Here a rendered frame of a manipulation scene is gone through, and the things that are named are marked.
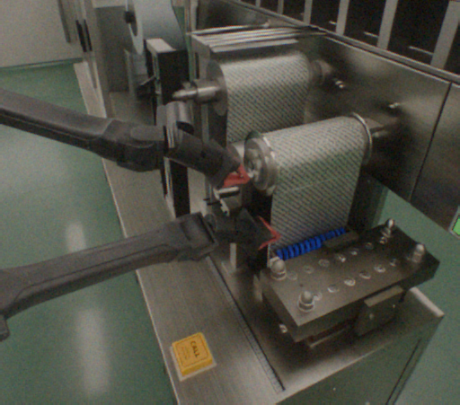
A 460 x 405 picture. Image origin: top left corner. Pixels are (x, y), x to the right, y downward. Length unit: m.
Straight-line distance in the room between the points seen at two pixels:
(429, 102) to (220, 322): 0.68
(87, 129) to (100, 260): 0.23
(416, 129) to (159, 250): 0.60
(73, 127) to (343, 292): 0.64
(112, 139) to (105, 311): 1.60
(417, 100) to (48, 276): 0.76
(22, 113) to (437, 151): 0.80
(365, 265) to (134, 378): 1.30
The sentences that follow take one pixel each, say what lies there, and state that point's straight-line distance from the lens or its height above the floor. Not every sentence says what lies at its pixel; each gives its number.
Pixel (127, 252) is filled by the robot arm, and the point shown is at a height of 1.26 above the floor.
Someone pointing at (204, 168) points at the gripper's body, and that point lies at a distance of 0.69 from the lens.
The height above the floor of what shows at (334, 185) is 1.18.
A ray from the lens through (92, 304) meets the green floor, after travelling 2.21.
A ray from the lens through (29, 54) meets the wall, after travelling 6.29.
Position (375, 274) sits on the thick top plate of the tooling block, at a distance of 0.91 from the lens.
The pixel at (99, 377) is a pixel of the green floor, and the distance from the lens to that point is 1.97.
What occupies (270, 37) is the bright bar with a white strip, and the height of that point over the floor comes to 1.45.
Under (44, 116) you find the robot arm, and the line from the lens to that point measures 0.71.
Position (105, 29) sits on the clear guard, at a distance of 1.60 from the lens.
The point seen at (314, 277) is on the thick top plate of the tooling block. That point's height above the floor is 1.03.
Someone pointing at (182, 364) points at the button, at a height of 0.92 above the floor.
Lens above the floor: 1.68
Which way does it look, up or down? 34 degrees down
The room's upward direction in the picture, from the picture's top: straight up
